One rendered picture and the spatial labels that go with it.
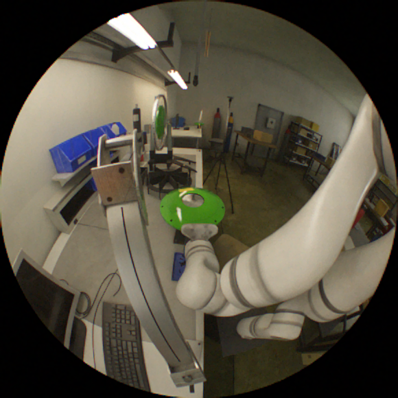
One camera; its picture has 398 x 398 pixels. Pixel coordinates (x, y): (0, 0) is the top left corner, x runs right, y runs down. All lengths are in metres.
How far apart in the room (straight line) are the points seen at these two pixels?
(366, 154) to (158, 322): 0.30
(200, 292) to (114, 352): 0.50
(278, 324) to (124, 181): 0.41
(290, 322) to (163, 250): 0.57
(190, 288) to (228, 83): 5.30
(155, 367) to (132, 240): 0.53
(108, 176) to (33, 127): 0.86
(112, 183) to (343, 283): 0.28
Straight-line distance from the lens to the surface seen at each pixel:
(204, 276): 0.19
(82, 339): 0.72
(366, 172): 0.15
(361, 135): 0.15
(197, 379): 0.31
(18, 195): 0.93
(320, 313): 0.24
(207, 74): 5.29
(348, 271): 0.18
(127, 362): 0.62
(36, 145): 0.98
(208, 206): 0.60
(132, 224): 0.17
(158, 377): 0.63
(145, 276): 0.18
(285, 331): 0.38
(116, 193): 0.17
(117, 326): 0.60
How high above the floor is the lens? 1.48
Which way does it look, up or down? 38 degrees down
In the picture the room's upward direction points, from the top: 6 degrees clockwise
